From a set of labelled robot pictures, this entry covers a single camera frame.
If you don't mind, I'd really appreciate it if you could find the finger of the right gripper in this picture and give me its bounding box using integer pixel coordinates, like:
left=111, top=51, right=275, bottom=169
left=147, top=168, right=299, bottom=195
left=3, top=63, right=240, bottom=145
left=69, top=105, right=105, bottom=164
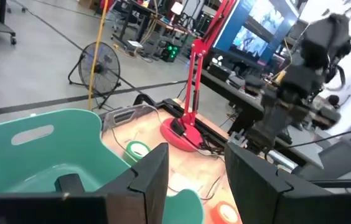
left=263, top=129, right=284, bottom=157
left=248, top=130, right=267, bottom=154

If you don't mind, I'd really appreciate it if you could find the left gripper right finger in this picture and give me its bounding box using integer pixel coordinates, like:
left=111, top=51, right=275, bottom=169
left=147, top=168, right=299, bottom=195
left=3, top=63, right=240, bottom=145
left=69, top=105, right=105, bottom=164
left=224, top=141, right=351, bottom=224

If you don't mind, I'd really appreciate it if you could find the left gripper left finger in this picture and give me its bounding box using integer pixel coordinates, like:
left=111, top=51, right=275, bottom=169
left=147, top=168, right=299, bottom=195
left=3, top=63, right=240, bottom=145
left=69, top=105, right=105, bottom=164
left=0, top=142, right=170, bottom=224

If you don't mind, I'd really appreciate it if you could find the black stapler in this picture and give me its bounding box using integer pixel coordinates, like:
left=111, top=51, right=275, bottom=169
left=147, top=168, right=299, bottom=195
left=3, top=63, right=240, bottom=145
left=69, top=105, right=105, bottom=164
left=54, top=173, right=86, bottom=194

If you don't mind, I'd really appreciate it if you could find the orange tape roll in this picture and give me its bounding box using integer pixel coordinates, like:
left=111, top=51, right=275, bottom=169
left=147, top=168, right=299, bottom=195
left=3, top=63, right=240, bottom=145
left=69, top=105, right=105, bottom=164
left=210, top=201, right=242, bottom=224

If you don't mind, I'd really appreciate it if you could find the green tape roll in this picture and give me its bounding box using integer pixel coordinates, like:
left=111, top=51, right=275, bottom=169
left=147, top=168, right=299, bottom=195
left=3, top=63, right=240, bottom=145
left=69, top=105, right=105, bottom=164
left=123, top=140, right=152, bottom=166

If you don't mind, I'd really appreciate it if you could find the teal plastic bin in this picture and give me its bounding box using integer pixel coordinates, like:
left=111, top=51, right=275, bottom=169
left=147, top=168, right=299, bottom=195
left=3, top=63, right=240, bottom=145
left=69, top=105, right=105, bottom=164
left=0, top=108, right=207, bottom=224

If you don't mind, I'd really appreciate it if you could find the computer monitor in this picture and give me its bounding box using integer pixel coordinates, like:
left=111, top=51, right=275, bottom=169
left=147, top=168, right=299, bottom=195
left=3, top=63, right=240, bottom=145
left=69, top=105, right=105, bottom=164
left=212, top=0, right=301, bottom=68

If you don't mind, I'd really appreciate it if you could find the red desk lamp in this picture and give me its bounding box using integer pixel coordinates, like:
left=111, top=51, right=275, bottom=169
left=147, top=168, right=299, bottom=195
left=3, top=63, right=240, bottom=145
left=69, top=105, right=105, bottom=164
left=159, top=0, right=238, bottom=153

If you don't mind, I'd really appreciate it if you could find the black computer with green lights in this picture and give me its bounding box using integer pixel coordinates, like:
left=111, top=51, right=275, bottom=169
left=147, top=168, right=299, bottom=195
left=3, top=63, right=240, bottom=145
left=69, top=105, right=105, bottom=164
left=160, top=42, right=182, bottom=63

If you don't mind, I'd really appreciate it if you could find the black floor fan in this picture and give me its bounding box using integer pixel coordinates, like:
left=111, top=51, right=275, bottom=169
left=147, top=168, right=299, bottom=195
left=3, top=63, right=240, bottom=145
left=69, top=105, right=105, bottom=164
left=67, top=40, right=122, bottom=110

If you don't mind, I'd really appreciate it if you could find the yellow hanging cord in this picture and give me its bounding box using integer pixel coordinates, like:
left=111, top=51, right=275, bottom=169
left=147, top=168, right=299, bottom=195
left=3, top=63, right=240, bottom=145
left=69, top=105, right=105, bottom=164
left=87, top=0, right=110, bottom=110

